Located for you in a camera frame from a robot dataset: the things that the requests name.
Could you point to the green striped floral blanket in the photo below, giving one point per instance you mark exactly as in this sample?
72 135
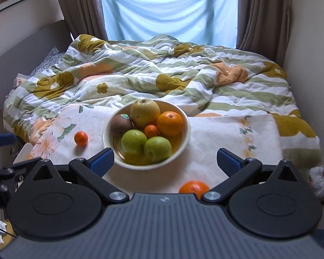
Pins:
164 70

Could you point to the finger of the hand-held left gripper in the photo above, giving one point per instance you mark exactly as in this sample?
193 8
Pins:
1 139
8 171

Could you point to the green apple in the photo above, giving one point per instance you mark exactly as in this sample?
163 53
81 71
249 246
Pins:
158 149
134 141

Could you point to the brown curtain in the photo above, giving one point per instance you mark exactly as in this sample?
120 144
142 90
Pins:
78 5
264 13

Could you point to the white floral tablecloth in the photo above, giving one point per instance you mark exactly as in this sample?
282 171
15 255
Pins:
218 140

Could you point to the brown left curtain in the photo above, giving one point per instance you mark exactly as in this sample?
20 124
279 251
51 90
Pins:
78 5

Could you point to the cream ceramic bowl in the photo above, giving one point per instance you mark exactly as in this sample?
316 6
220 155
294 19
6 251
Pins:
140 166

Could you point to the deep orange mandarin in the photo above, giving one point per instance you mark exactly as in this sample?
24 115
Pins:
194 187

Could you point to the blue patterned pillow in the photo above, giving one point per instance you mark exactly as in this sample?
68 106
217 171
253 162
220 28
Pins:
47 59

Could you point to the small tangerine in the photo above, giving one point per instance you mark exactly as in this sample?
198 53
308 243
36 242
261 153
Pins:
81 138
151 131

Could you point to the light blue sheer curtain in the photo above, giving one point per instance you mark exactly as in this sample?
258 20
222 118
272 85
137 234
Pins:
167 8

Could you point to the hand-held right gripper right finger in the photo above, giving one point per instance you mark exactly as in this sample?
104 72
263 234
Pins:
227 162

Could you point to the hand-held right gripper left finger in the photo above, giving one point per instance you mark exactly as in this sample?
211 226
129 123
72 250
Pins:
102 162

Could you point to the white plastic bag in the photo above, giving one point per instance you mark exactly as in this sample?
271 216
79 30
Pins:
320 179

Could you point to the brown right curtain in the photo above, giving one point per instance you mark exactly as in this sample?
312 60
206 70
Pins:
264 13

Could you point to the small white box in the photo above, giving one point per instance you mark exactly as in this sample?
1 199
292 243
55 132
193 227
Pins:
20 80

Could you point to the yellow pear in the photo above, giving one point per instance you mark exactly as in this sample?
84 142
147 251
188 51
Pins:
145 112

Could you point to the large navel orange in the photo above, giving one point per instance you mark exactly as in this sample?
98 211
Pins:
170 123

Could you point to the brown kiwi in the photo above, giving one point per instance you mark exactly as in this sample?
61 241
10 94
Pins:
121 125

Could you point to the grey headboard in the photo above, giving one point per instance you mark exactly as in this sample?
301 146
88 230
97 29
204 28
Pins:
21 51

